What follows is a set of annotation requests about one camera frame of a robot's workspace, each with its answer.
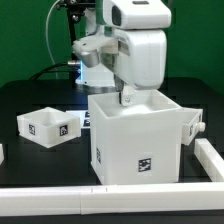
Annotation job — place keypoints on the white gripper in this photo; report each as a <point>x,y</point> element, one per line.
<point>140,62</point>

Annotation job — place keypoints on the white drawer cabinet box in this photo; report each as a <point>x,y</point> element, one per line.
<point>136,144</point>

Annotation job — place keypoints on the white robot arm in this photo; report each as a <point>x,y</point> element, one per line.
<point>129,15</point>

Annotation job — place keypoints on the white open drawer tray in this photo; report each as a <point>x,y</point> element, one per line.
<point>49,127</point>

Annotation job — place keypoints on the marker sheet on table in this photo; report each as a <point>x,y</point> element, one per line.
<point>84,117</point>

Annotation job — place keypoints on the white left fence block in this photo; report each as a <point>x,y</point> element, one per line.
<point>1,154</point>

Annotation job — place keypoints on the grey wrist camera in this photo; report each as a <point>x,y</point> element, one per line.
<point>90,48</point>

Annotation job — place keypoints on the black camera stand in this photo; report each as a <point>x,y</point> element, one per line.
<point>74,12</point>

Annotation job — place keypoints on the white right fence rail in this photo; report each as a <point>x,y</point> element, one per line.
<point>210,160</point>

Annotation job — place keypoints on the white fence rail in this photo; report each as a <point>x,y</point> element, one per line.
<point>210,160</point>
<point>111,199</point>

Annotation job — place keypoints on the white front fence rail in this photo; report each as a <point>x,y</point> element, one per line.
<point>111,199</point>

